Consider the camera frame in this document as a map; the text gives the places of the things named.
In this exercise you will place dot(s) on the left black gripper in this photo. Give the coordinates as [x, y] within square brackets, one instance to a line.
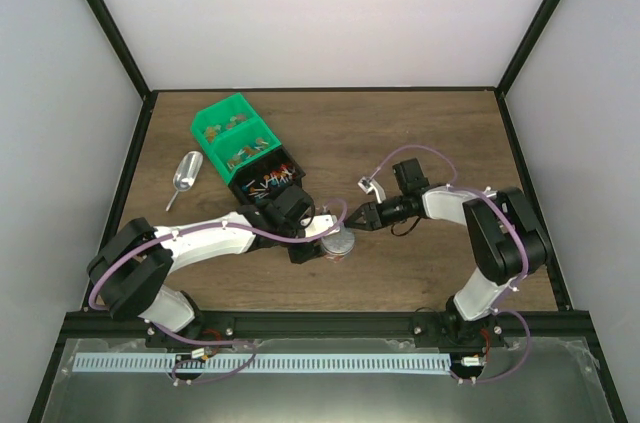
[311, 252]

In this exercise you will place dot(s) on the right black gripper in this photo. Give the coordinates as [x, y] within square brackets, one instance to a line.
[365, 209]

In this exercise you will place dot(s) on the clear round cup lid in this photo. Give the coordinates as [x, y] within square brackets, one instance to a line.
[340, 242]

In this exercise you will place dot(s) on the black lollipop bin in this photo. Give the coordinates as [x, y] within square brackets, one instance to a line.
[265, 176]

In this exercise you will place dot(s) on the green two-compartment candy bin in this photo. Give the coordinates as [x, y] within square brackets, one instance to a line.
[232, 135]

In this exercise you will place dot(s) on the silver metal scoop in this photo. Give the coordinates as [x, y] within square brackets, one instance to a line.
[185, 175]

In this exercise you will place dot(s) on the clear round plastic cup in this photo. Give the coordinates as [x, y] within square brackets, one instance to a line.
[335, 257]

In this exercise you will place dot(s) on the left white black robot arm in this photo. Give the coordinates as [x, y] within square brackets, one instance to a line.
[129, 273]

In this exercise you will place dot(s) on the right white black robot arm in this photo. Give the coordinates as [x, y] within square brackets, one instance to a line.
[507, 239]

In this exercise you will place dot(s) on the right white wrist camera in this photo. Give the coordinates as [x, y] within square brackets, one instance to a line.
[371, 187]

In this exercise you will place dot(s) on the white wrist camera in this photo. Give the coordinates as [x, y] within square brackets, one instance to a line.
[371, 187]
[320, 226]

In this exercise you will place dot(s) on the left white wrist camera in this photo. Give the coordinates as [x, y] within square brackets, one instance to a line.
[320, 226]

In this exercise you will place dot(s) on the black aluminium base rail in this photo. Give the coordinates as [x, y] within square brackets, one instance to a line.
[427, 329]

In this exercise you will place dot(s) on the light blue slotted cable duct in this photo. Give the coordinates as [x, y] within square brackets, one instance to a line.
[421, 363]

